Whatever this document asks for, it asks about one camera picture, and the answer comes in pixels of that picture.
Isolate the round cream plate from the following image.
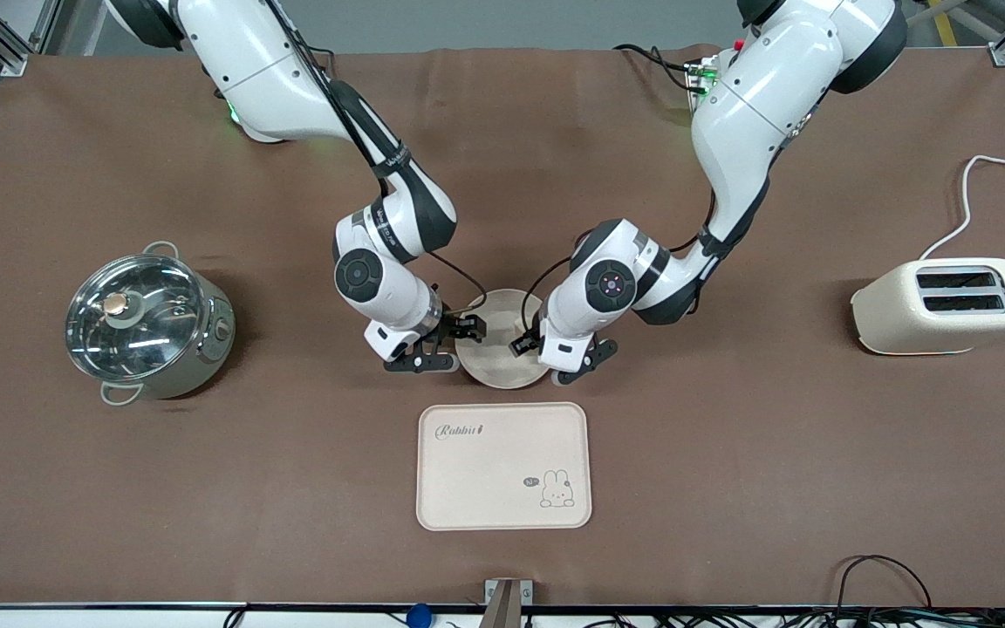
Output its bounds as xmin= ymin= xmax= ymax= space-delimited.
xmin=453 ymin=289 xmax=551 ymax=390

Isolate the metal table bracket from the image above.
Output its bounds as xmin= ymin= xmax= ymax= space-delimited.
xmin=482 ymin=577 xmax=535 ymax=628

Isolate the white two-slot toaster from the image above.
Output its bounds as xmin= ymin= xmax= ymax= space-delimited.
xmin=851 ymin=257 xmax=1005 ymax=356

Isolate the white toaster power cable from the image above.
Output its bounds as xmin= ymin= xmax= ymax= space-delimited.
xmin=920 ymin=155 xmax=1005 ymax=261

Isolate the glass pot lid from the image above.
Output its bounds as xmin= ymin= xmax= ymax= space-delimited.
xmin=65 ymin=255 xmax=207 ymax=381

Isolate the steel cooking pot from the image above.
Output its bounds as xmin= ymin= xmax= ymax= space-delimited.
xmin=65 ymin=242 xmax=237 ymax=407

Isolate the black cable bundle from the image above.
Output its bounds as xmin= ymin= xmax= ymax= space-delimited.
xmin=537 ymin=608 xmax=1005 ymax=628

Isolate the brown table cloth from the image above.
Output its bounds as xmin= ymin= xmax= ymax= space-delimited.
xmin=0 ymin=44 xmax=1005 ymax=609

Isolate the black looped cable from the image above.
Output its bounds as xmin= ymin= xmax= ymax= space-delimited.
xmin=834 ymin=555 xmax=935 ymax=616

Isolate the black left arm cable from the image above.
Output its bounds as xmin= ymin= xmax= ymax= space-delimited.
xmin=520 ymin=188 xmax=717 ymax=337

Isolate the cream rabbit print tray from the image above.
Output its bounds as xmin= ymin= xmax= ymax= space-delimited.
xmin=416 ymin=402 xmax=593 ymax=531

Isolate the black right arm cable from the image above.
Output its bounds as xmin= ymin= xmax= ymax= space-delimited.
xmin=263 ymin=0 xmax=488 ymax=315

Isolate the black arm base cable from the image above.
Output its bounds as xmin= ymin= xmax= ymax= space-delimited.
xmin=613 ymin=41 xmax=701 ymax=93

